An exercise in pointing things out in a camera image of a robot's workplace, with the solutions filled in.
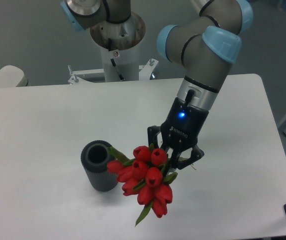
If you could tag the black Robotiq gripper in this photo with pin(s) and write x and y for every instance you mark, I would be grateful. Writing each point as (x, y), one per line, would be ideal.
(180, 133)

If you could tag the red tulip bouquet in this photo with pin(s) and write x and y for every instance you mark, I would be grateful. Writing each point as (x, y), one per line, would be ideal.
(147, 176)

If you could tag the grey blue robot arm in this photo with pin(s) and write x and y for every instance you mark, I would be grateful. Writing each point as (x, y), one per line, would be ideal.
(207, 48)

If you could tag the dark grey ribbed vase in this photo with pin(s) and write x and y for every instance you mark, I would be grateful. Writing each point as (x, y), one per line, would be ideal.
(94, 159)

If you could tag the white chair armrest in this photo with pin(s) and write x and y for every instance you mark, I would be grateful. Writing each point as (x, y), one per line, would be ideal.
(12, 76)

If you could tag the white metal base frame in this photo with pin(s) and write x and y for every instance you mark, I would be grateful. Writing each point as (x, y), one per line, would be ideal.
(145, 73)

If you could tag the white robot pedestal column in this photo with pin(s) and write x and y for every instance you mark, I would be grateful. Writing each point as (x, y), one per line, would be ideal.
(119, 44)

